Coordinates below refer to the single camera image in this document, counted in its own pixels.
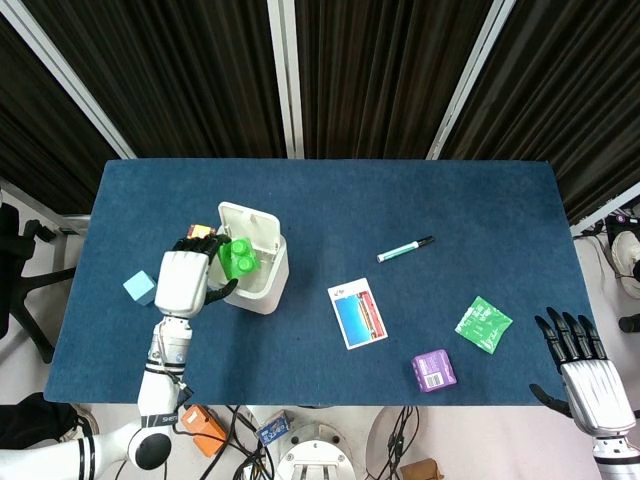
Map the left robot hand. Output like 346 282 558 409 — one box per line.
153 234 239 319

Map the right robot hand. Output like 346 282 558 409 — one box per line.
529 306 637 444

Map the green two-stud building block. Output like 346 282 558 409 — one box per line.
218 238 261 281

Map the white plastic box lid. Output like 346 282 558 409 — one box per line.
217 201 282 262

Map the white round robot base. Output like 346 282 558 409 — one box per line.
273 424 356 480

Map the white plastic box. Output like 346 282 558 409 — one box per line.
207 233 290 316

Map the light blue cube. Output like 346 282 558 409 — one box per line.
122 270 158 306

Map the green wet wipe packet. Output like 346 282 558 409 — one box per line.
454 295 514 355

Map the white shoe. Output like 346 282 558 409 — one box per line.
610 230 640 276

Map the orange box device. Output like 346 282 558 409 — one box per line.
180 404 229 457

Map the purple tissue pack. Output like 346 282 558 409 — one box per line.
410 349 458 395

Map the blue fabric tablecloth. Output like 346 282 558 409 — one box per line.
43 158 609 407

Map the black office chair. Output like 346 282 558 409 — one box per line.
0 202 76 364

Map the small blue printed box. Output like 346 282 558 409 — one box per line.
257 410 292 446

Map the blue and red postcard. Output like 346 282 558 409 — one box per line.
327 276 389 351

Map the brown cardboard box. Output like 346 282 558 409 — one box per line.
399 457 445 480

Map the dark pleated curtain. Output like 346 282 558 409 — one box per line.
0 0 640 226

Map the green white marker pen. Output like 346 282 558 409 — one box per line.
376 235 435 264

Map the black cable bundle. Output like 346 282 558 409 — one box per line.
199 405 274 480
367 405 421 480

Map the white upright frame post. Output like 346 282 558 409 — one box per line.
267 0 306 160

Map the white slanted frame post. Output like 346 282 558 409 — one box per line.
427 0 509 161
0 0 137 160

